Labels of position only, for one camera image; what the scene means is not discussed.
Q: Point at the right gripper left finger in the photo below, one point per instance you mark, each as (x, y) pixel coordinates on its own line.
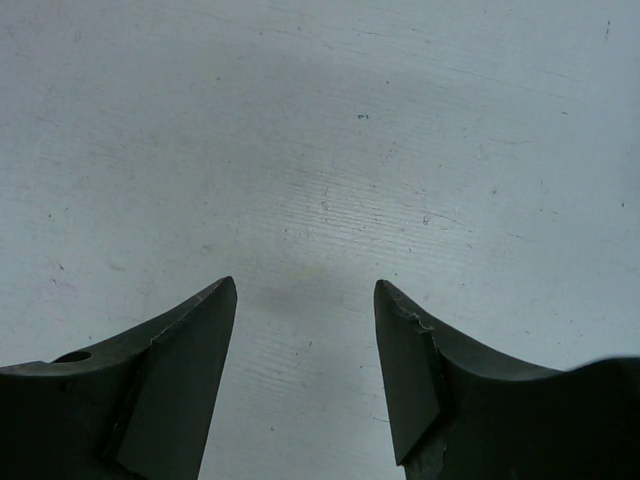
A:
(137, 405)

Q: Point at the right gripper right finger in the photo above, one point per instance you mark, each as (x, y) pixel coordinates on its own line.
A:
(459, 409)

